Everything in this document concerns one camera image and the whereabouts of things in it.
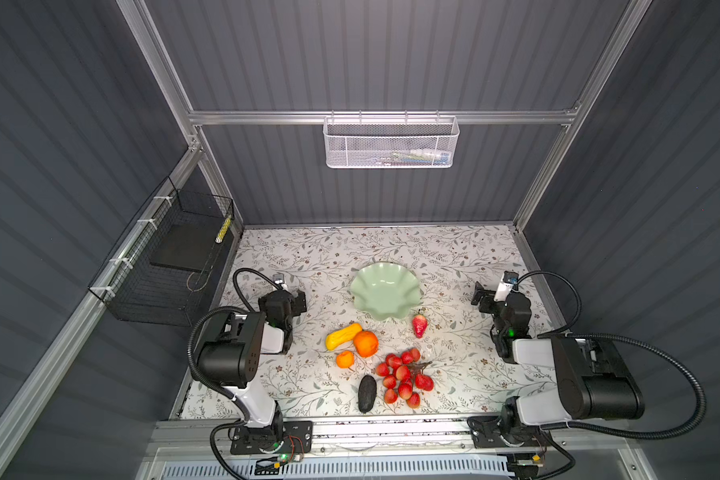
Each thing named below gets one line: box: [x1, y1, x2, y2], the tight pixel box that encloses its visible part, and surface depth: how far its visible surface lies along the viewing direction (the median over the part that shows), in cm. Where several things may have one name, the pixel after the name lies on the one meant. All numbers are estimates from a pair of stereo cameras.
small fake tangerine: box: [336, 350, 355, 369], surface depth 85 cm
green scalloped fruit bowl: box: [350, 262, 422, 320], surface depth 102 cm
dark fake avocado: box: [357, 375, 378, 414], surface depth 79 cm
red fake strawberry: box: [412, 314, 429, 339], surface depth 91 cm
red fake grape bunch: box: [375, 347, 435, 409], surface depth 81 cm
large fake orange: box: [354, 330, 379, 358], surface depth 86 cm
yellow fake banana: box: [325, 323, 363, 351], surface depth 89 cm
